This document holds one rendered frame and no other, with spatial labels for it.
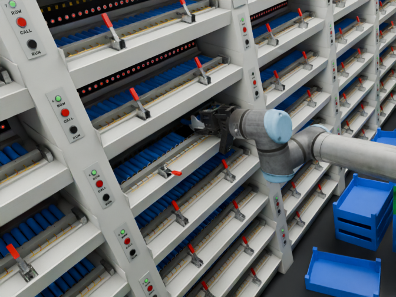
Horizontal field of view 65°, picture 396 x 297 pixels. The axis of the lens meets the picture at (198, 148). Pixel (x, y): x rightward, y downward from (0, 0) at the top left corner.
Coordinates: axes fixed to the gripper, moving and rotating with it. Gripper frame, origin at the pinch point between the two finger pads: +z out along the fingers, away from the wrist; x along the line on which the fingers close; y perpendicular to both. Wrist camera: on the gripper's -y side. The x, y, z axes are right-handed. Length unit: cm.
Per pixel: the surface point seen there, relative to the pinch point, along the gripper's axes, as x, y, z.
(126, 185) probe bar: 34.1, -2.2, -4.3
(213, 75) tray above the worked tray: -10.4, 14.5, -5.4
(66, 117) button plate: 43, 24, -10
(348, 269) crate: -40, -95, -29
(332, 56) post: -98, -7, -7
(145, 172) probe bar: 26.9, -2.2, -4.3
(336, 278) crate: -33, -95, -27
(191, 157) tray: 10.9, -5.8, -7.1
